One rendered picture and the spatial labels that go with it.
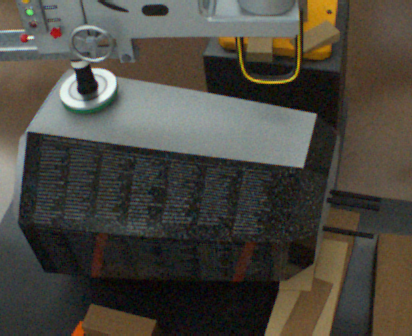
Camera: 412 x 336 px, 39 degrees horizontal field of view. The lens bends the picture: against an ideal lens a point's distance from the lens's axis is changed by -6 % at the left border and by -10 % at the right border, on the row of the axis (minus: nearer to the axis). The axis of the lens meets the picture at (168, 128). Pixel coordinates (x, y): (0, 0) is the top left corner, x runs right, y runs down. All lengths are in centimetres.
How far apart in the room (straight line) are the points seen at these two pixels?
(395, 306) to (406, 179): 80
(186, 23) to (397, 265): 142
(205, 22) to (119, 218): 73
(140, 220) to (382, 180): 143
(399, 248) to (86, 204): 137
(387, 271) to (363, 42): 174
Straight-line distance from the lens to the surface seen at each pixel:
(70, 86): 231
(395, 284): 264
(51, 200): 225
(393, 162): 320
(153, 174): 209
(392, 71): 373
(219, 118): 215
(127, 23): 193
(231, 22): 188
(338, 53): 262
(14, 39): 230
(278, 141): 206
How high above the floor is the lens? 236
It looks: 44 degrees down
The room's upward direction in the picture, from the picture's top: 11 degrees counter-clockwise
